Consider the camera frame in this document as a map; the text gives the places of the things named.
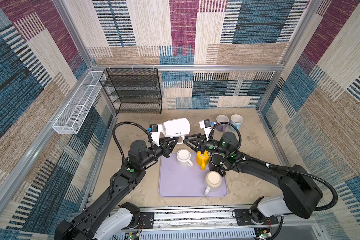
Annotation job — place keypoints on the white wire wall basket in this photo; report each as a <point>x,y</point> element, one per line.
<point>75,112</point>

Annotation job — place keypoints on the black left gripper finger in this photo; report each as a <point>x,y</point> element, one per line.
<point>169,142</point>
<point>167,149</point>

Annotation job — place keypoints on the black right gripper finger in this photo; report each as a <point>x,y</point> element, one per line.
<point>191,140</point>
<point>193,146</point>

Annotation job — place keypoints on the cream upside-down mug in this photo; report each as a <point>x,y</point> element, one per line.
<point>213,181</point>

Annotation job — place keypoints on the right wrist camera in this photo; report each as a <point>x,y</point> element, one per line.
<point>206,125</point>

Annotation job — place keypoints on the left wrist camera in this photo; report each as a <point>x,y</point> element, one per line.
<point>155,131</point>

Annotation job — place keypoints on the lavender silicone mat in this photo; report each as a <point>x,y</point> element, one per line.
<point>176,181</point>

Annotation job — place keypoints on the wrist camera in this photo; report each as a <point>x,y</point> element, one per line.
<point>206,125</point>
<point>155,131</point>

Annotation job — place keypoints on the white upside-down mug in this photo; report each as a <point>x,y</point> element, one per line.
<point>184,158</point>

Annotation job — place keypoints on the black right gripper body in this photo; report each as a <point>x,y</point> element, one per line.
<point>212,146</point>

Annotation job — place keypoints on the light blue ceramic mug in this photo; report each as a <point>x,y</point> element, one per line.
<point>237,121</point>

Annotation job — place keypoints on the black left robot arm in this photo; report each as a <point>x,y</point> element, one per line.
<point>96,221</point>

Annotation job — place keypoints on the lavender ceramic mug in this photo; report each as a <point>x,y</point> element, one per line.
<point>221,119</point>

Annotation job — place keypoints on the black mesh wire shelf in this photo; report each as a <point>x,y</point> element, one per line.
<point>133,91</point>

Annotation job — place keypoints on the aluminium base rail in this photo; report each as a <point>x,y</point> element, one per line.
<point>194,223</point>

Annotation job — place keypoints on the yellow ceramic mug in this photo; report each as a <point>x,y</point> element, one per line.
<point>203,159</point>

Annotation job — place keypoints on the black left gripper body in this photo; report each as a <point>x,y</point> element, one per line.
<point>154,154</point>

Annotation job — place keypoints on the white faceted ceramic mug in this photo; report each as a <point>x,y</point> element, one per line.
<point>177,128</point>

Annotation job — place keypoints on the black ceramic mug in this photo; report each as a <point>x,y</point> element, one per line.
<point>214,165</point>

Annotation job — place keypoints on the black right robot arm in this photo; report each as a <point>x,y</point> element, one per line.
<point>302,193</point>

